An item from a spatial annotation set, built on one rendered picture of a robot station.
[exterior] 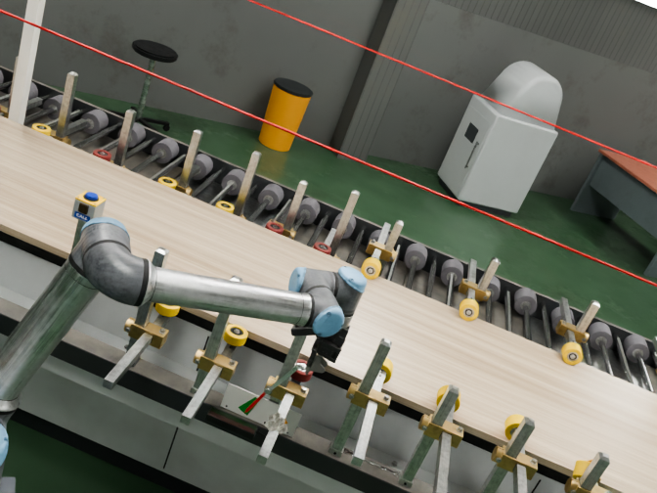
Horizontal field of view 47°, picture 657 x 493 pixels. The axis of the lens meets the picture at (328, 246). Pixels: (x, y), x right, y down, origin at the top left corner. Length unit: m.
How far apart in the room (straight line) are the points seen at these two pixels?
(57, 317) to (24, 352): 0.13
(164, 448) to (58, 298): 1.25
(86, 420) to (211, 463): 0.52
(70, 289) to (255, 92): 5.21
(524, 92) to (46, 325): 5.65
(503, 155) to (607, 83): 1.91
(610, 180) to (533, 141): 1.48
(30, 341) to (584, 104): 7.28
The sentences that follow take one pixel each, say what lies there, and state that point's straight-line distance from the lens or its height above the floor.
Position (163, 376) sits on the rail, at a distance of 2.61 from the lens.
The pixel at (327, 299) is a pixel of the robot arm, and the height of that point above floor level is 1.36.
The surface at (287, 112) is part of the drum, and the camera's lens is 6.67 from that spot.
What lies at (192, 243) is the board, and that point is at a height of 0.90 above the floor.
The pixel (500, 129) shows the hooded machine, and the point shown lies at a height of 0.82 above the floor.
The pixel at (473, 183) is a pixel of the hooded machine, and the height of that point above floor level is 0.27.
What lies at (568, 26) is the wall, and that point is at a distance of 8.14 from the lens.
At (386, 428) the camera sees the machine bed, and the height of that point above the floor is 0.72.
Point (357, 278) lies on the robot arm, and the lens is 2.13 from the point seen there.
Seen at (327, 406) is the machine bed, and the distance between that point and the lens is 2.73.
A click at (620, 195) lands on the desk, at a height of 0.46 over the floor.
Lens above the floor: 2.33
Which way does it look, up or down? 25 degrees down
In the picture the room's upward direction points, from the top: 22 degrees clockwise
